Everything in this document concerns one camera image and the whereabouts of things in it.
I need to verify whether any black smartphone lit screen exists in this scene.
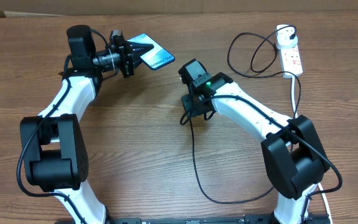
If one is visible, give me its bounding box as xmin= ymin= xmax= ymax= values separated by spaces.
xmin=129 ymin=34 xmax=175 ymax=70

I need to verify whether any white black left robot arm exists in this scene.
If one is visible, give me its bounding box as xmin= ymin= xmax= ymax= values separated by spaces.
xmin=16 ymin=25 xmax=155 ymax=223

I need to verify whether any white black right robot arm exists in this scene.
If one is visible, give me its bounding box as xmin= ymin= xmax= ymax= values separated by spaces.
xmin=178 ymin=59 xmax=329 ymax=223

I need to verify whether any white power strip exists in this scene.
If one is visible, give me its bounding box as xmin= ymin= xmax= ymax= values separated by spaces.
xmin=276 ymin=24 xmax=303 ymax=78

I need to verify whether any brown cardboard backdrop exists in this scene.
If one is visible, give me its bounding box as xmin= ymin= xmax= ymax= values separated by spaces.
xmin=0 ymin=0 xmax=358 ymax=17

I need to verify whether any white power strip cord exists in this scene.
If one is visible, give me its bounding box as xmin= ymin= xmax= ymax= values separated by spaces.
xmin=290 ymin=76 xmax=334 ymax=224

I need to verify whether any white usb wall charger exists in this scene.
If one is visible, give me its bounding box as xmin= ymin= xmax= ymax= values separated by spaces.
xmin=276 ymin=27 xmax=298 ymax=50

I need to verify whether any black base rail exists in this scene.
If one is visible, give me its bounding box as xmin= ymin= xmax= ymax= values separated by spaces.
xmin=104 ymin=213 xmax=332 ymax=224

